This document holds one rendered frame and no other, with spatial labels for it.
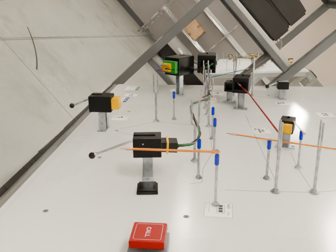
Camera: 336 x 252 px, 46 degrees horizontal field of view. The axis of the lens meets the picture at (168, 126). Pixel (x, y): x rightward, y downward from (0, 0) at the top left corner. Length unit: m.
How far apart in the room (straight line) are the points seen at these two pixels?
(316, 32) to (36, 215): 7.82
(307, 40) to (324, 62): 0.55
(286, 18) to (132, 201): 1.23
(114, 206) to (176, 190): 0.13
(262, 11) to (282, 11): 0.08
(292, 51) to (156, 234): 7.76
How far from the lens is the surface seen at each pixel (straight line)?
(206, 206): 0.71
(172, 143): 0.78
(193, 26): 7.66
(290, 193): 0.78
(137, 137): 0.77
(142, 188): 0.75
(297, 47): 8.26
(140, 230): 0.59
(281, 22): 1.76
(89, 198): 0.75
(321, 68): 8.37
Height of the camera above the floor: 1.37
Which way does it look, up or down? 16 degrees down
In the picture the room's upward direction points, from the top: 50 degrees clockwise
